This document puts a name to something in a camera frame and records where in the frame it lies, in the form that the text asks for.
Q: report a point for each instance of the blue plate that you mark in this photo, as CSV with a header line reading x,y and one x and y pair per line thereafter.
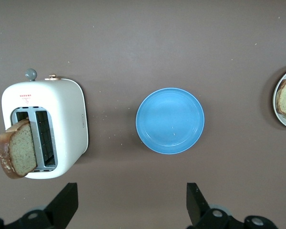
x,y
170,120

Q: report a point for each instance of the beige plate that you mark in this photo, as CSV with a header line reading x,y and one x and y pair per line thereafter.
x,y
283,121

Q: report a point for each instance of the white toaster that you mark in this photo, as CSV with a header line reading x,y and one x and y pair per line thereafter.
x,y
69,114

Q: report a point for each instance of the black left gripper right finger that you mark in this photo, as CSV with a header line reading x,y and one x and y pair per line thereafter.
x,y
197,207

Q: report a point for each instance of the dark crust bread slice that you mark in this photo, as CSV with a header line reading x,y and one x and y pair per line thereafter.
x,y
21,148

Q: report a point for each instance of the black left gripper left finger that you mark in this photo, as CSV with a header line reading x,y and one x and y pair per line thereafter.
x,y
62,205

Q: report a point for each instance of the brown table cover mat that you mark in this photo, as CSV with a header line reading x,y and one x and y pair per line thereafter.
x,y
143,35

